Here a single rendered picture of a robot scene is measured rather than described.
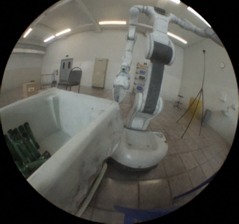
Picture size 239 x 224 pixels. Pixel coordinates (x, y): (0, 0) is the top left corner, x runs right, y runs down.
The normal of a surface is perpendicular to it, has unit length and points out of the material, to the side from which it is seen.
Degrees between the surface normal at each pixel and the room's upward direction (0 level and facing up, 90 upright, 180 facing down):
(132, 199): 0
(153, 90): 88
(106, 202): 0
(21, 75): 90
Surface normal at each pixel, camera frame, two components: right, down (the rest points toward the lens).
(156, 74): -0.11, 0.27
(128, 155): -0.18, -0.50
